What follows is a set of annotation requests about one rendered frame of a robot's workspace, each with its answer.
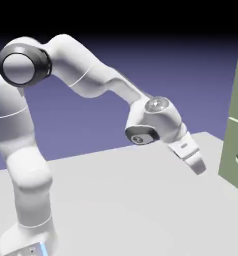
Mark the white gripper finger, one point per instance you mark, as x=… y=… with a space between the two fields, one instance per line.
x=196 y=163

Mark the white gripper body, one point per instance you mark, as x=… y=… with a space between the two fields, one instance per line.
x=184 y=145

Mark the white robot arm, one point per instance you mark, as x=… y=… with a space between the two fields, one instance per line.
x=79 y=66

